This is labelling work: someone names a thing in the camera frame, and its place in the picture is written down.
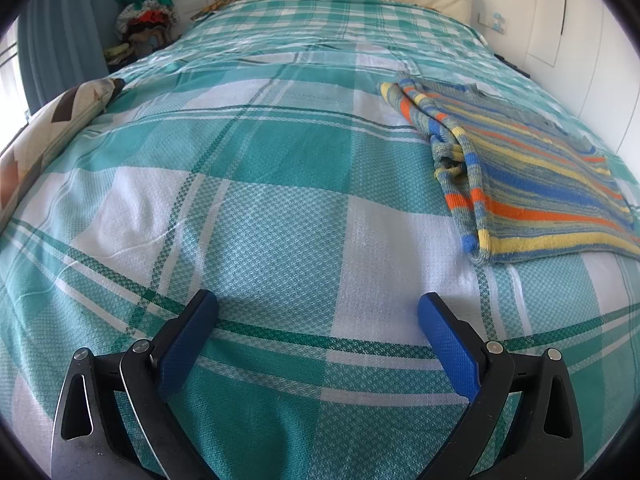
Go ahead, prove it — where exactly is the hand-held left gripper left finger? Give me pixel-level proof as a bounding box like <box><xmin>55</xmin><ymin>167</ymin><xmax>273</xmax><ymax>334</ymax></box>
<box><xmin>50</xmin><ymin>288</ymin><xmax>219</xmax><ymax>480</ymax></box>

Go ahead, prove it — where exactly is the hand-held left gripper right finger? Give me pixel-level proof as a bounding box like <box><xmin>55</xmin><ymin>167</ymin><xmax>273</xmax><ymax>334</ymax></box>
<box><xmin>417</xmin><ymin>291</ymin><xmax>586</xmax><ymax>480</ymax></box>

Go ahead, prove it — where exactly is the striped knitted sweater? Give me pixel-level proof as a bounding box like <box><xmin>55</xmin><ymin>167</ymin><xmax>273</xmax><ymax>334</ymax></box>
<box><xmin>377</xmin><ymin>72</ymin><xmax>640</xmax><ymax>266</ymax></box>

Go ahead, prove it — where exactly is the pile of colourful clothes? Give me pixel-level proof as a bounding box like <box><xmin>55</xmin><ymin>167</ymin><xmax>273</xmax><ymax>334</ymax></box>
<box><xmin>114</xmin><ymin>0</ymin><xmax>180</xmax><ymax>53</ymax></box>

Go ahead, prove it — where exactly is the teal checked bedspread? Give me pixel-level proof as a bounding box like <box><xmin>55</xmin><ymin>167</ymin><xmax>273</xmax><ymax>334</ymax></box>
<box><xmin>0</xmin><ymin>0</ymin><xmax>640</xmax><ymax>480</ymax></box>

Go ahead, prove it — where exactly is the brown patterned cushion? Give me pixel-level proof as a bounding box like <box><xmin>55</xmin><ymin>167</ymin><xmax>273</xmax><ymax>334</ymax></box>
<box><xmin>0</xmin><ymin>77</ymin><xmax>126</xmax><ymax>221</ymax></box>

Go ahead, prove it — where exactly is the dark bedside table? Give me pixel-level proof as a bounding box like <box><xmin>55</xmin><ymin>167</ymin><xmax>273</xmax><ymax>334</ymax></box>
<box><xmin>492</xmin><ymin>52</ymin><xmax>531</xmax><ymax>79</ymax></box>

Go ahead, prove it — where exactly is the blue curtain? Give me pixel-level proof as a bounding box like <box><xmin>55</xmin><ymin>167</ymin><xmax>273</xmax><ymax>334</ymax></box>
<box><xmin>17</xmin><ymin>0</ymin><xmax>148</xmax><ymax>116</ymax></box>

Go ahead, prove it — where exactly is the yellow patterned pillow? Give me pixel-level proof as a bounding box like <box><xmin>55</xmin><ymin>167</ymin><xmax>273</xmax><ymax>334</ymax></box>
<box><xmin>192</xmin><ymin>0</ymin><xmax>311</xmax><ymax>21</ymax></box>

